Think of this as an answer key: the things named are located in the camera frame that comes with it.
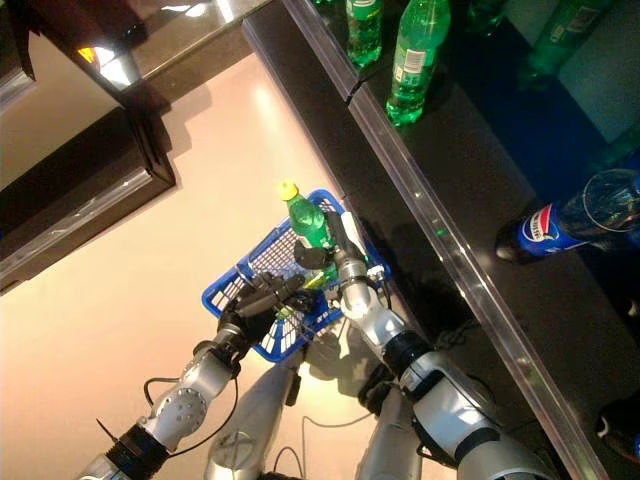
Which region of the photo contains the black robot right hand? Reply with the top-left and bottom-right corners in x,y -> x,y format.
292,210 -> 366,274

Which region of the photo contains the green bottle with yellow-green label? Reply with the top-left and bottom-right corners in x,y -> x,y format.
274,273 -> 334,321

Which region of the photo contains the grey robot right leg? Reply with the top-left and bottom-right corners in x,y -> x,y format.
355,364 -> 426,480

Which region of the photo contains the glossy brown counter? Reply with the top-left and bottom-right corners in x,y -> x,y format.
0,0 -> 275,114

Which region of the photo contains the grey robot leg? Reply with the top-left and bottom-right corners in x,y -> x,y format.
204,362 -> 302,480
355,364 -> 426,480

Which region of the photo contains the black shelf base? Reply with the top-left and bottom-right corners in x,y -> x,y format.
242,12 -> 599,480

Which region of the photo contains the blue plastic shopping basket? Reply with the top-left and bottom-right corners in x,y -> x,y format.
200,188 -> 392,362

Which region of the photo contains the black shelf board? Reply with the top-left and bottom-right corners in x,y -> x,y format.
299,0 -> 640,480

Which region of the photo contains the grey robot left leg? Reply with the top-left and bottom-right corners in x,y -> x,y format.
204,362 -> 302,480

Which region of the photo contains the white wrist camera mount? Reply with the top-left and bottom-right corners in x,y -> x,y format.
341,211 -> 370,261

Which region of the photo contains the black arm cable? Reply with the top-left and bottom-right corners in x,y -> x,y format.
143,372 -> 241,454

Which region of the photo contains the black display cabinet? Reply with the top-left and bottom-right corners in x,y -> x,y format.
0,105 -> 177,296

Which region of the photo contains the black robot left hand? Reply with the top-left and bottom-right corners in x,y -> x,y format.
217,272 -> 321,359

